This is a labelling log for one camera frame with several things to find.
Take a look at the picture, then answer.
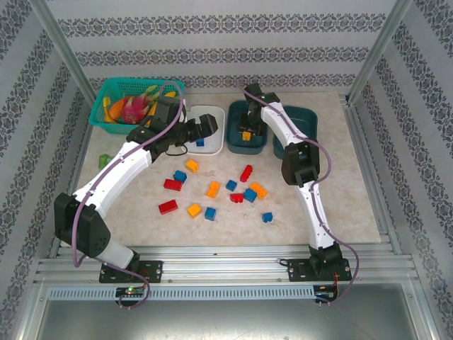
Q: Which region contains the white plastic bin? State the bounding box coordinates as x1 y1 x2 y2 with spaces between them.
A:
179 105 227 156

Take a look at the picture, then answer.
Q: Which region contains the dark teal plastic bin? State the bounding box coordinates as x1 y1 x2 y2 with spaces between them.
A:
225 100 269 156
272 105 319 161

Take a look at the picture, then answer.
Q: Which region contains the pink toy dragon fruit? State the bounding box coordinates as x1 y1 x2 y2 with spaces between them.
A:
120 84 160 125

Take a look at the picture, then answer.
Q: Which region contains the orange toy fruit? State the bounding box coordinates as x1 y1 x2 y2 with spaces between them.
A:
108 98 127 122

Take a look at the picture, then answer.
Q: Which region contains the teal plastic mesh basket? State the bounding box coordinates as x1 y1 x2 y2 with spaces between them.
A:
88 77 186 136

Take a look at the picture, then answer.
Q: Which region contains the small green circuit board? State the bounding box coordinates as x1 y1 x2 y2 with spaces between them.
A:
316 286 339 300
115 287 145 298

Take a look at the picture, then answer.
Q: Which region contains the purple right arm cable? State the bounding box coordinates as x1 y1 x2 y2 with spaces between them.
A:
236 83 362 306

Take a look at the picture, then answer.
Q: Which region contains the aluminium side rail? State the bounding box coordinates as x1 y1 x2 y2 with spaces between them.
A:
341 92 404 256
49 106 95 259

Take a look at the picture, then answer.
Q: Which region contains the aluminium frame post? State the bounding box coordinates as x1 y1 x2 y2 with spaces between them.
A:
27 0 107 102
345 0 415 103

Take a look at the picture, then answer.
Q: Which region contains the aluminium cross rail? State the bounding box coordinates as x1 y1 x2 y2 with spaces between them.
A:
33 245 422 285

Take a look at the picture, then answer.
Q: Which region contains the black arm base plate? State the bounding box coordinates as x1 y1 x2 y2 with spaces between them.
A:
286 258 352 283
98 260 164 284

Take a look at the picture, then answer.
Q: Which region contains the grey slotted cable duct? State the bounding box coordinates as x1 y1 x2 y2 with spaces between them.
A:
47 285 316 301

